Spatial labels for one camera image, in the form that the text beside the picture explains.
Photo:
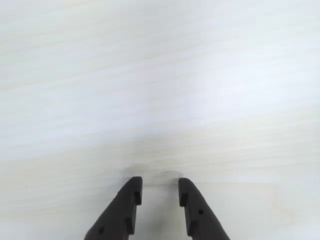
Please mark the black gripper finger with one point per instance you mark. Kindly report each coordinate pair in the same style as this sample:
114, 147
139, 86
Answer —
197, 220
122, 212

